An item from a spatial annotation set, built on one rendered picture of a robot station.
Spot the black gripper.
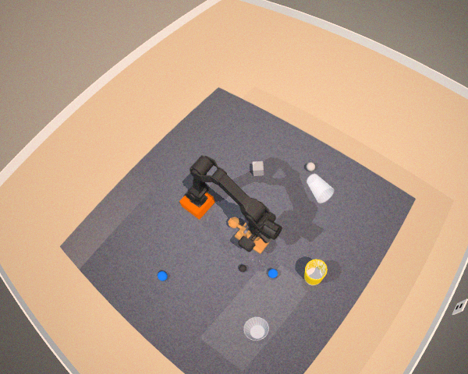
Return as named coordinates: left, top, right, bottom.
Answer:
left=238, top=211, right=275, bottom=252

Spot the yellow cup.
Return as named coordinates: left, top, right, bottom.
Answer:
left=304, top=259, right=327, bottom=285

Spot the blue ball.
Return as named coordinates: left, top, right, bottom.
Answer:
left=158, top=271, right=168, bottom=281
left=268, top=269, right=278, bottom=278

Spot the clear plastic cup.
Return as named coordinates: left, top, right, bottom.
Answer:
left=244, top=317, right=269, bottom=340
left=307, top=174, right=334, bottom=203

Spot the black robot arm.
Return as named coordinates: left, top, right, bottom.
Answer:
left=185, top=155, right=282, bottom=244

